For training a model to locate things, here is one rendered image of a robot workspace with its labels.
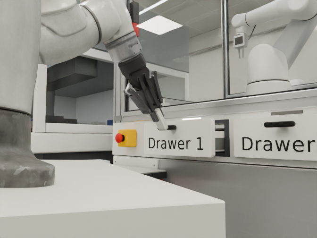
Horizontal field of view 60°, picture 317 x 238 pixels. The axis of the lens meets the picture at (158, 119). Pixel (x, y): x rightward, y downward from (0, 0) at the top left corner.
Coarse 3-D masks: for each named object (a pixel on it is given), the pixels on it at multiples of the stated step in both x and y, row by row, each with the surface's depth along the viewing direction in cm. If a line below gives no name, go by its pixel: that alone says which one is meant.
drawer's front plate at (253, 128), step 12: (240, 120) 78; (252, 120) 75; (264, 120) 73; (276, 120) 71; (288, 120) 69; (300, 120) 66; (312, 120) 65; (240, 132) 78; (252, 132) 75; (264, 132) 73; (276, 132) 70; (288, 132) 68; (300, 132) 66; (312, 132) 64; (240, 144) 78; (264, 144) 73; (300, 144) 66; (312, 144) 64; (240, 156) 78; (252, 156) 75; (264, 156) 72; (276, 156) 70; (288, 156) 68; (300, 156) 66; (312, 156) 64
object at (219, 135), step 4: (216, 132) 81; (220, 132) 83; (224, 132) 84; (216, 136) 81; (220, 136) 83; (224, 136) 84; (216, 140) 81; (220, 140) 82; (224, 140) 84; (216, 144) 81; (220, 144) 82; (224, 144) 83; (216, 148) 80; (220, 148) 82; (224, 148) 83
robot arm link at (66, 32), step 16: (48, 0) 56; (64, 0) 57; (48, 16) 56; (64, 16) 57; (80, 16) 60; (48, 32) 57; (64, 32) 58; (80, 32) 61; (96, 32) 65; (48, 48) 57; (64, 48) 59; (80, 48) 63; (48, 64) 61
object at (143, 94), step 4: (140, 80) 76; (140, 84) 77; (144, 88) 77; (136, 92) 79; (140, 92) 78; (144, 92) 78; (140, 96) 79; (144, 96) 78; (148, 96) 79; (144, 100) 79; (148, 100) 79; (148, 104) 79; (152, 104) 80; (152, 108) 80
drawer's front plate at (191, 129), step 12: (180, 120) 85; (192, 120) 82; (204, 120) 78; (144, 132) 97; (156, 132) 93; (168, 132) 88; (180, 132) 85; (192, 132) 81; (204, 132) 78; (144, 144) 97; (156, 144) 92; (168, 144) 88; (192, 144) 81; (204, 144) 78; (192, 156) 81; (204, 156) 78
